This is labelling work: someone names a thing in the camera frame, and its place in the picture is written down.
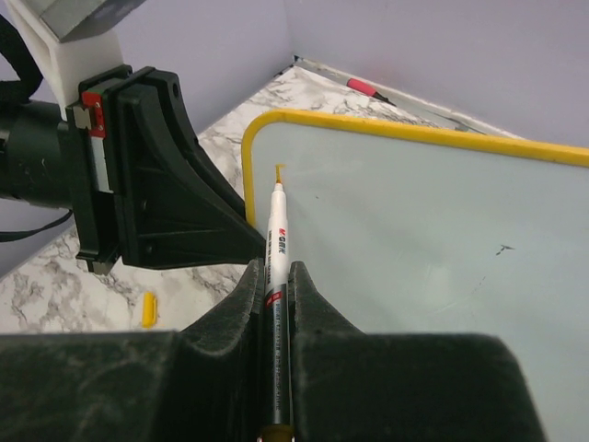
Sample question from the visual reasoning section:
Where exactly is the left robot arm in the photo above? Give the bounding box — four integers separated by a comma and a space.
1, 20, 264, 274

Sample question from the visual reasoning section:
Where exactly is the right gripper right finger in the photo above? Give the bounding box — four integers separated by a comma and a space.
289, 262, 546, 441

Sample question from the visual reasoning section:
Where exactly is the red black marker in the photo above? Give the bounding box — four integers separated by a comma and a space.
346, 78, 395, 106

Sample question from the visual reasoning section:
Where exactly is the yellow framed whiteboard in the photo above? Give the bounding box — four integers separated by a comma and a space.
241, 109, 588, 441

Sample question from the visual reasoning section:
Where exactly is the yellow marker cap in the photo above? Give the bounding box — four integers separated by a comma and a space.
141, 292, 158, 329

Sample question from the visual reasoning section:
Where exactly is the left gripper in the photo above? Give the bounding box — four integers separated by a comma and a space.
58, 64, 265, 274

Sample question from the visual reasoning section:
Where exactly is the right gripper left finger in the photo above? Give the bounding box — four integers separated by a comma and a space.
1, 260, 263, 441

